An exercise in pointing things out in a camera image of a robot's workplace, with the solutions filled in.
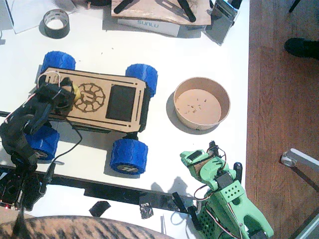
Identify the white SUNLU box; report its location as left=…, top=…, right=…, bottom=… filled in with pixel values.
left=117, top=17, right=180, bottom=38

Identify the striped brown fabric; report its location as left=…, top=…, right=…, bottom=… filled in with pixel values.
left=0, top=215, right=175, bottom=239

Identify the thin wooden board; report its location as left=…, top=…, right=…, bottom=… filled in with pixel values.
left=111, top=0, right=212, bottom=26

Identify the black metal bar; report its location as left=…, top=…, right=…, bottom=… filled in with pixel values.
left=0, top=164, right=200, bottom=212

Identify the grey chair leg with caster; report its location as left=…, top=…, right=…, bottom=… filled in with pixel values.
left=281, top=148, right=319, bottom=190

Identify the black cable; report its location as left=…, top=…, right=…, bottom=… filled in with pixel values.
left=41, top=117, right=83, bottom=194

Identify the black table clamp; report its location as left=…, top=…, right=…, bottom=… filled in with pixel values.
left=171, top=191, right=203, bottom=231

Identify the black clamp knob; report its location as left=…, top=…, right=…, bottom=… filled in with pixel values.
left=233, top=161, right=244, bottom=182

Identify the black shoe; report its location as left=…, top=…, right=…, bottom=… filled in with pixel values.
left=284, top=37, right=319, bottom=60

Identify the black tripod leg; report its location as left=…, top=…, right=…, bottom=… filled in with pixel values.
left=114, top=0, right=137, bottom=14
left=177, top=0, right=197, bottom=23

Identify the grey transparent device case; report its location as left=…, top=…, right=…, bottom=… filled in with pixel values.
left=204, top=0, right=240, bottom=47

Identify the wooden rover with blue wheels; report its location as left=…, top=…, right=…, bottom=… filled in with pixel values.
left=23, top=50, right=159, bottom=175

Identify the crumpled foil tape piece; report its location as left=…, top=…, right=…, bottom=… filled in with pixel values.
left=139, top=203, right=154, bottom=220

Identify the grey duct tape roll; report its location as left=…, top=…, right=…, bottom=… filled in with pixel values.
left=42, top=8, right=71, bottom=39

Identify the black tape piece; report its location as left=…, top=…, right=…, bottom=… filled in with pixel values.
left=89, top=200, right=112, bottom=217

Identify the brown paper bowl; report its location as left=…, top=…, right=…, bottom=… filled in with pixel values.
left=173, top=77, right=231, bottom=130

